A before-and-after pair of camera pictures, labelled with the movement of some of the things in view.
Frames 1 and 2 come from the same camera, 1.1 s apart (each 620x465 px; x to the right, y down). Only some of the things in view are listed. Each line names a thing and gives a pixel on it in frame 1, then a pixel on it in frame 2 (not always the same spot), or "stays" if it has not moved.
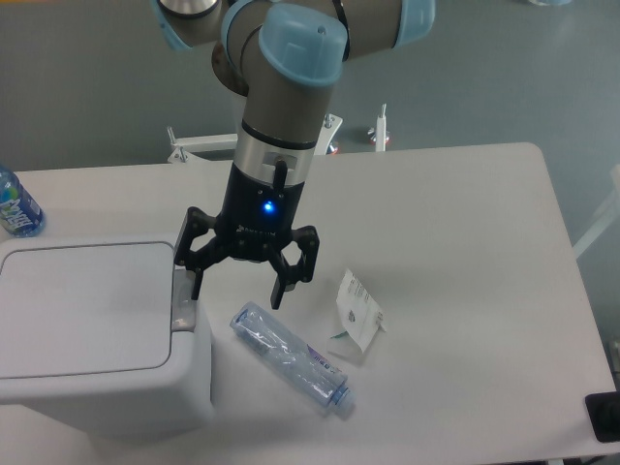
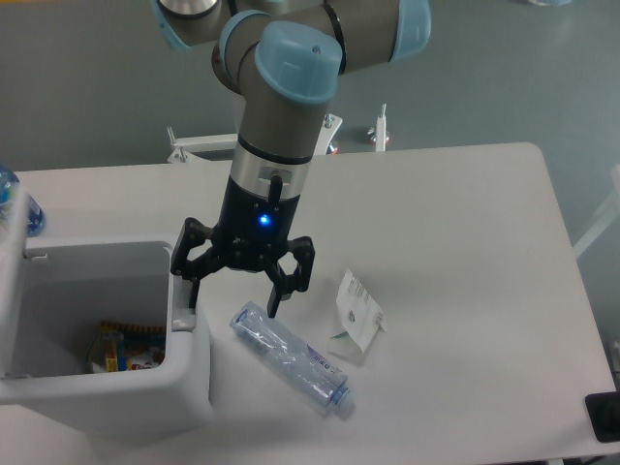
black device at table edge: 604,412 stays
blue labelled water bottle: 20,215 stays
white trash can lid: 86,309 -> 12,262
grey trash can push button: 183,306 stays
